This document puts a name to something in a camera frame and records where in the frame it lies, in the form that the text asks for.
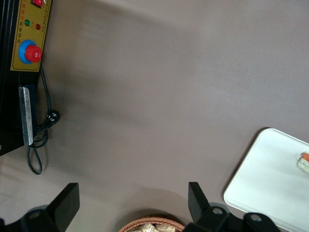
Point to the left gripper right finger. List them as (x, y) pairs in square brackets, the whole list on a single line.
[(200, 212)]

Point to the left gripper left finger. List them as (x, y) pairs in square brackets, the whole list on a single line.
[(65, 205)]

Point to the triangle sandwich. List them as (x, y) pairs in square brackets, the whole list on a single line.
[(304, 162)]

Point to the beige plastic tray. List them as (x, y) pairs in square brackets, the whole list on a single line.
[(265, 178)]

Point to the clear wrapped cracker packet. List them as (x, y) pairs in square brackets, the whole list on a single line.
[(144, 228), (166, 228)]

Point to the round brown wicker basket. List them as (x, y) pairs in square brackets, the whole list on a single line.
[(144, 220)]

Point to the yellow control box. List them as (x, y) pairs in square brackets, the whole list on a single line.
[(14, 72)]

